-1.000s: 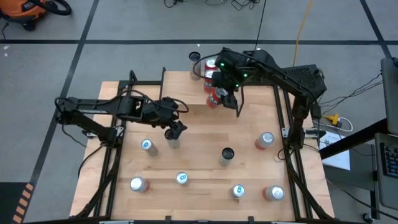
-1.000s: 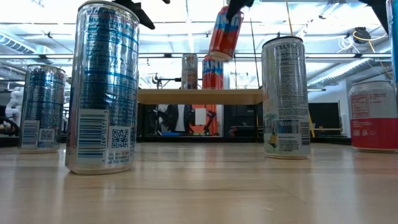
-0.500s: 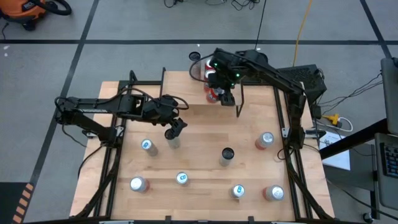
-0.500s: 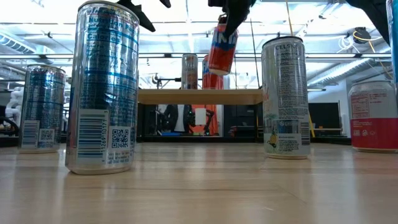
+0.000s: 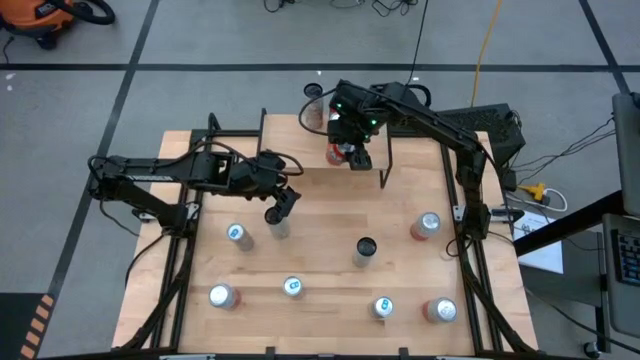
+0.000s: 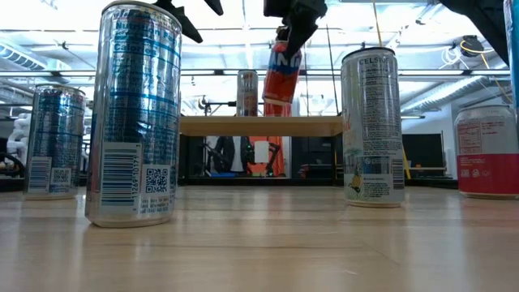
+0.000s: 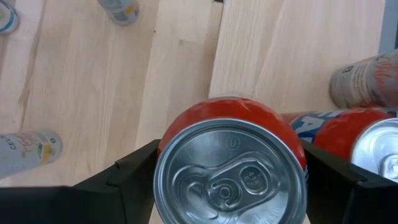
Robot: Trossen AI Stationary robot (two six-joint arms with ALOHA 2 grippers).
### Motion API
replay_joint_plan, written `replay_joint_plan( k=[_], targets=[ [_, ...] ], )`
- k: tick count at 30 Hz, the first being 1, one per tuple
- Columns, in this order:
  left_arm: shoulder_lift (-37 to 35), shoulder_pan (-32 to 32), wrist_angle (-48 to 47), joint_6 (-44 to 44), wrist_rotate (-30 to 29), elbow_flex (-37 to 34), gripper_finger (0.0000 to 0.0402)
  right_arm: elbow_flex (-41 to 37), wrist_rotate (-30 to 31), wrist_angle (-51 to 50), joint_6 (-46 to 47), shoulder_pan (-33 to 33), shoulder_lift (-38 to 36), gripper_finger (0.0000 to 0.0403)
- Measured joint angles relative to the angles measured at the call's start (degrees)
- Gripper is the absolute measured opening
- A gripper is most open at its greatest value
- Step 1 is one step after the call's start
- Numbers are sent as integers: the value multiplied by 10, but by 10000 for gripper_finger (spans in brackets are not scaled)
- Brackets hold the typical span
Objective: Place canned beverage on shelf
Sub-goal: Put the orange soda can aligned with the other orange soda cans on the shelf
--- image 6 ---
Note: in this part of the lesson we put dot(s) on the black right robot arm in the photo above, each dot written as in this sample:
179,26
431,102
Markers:
482,16

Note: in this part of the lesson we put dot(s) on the white rectangular card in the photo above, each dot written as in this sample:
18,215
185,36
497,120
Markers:
261,151

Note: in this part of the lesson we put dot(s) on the black stand with bar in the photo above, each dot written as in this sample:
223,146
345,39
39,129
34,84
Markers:
219,104

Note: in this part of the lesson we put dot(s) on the tall white Celsius can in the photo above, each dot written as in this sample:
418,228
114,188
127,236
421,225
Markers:
373,121
247,93

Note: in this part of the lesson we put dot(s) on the person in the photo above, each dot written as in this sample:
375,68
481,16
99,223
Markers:
227,156

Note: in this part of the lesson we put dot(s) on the white machine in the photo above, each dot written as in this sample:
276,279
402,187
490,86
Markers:
18,136

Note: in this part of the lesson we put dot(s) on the slim silver blue can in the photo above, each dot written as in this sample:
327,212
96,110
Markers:
134,121
54,142
515,48

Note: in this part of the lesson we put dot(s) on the black metal rail frame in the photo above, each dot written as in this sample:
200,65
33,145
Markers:
438,183

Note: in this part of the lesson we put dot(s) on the orange panel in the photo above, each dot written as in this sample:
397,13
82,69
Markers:
279,144

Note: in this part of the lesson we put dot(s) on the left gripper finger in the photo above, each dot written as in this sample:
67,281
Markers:
215,5
180,20

